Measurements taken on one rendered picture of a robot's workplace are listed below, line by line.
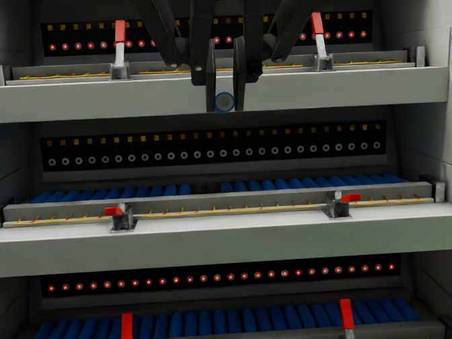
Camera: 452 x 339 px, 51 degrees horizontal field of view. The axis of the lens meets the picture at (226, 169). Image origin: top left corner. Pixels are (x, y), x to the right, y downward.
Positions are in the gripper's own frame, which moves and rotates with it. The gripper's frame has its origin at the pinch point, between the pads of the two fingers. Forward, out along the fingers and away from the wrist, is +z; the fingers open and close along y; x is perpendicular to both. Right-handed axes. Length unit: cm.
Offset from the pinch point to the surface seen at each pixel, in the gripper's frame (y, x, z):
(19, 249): 24.5, 9.6, 21.4
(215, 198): 1.0, 3.9, 24.7
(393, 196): -22.6, 4.8, 25.4
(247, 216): -2.9, 6.6, 24.3
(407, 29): -30.0, -21.9, 27.2
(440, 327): -27.2, 21.5, 29.1
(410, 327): -23.3, 21.4, 29.2
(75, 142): 21.9, -8.5, 33.3
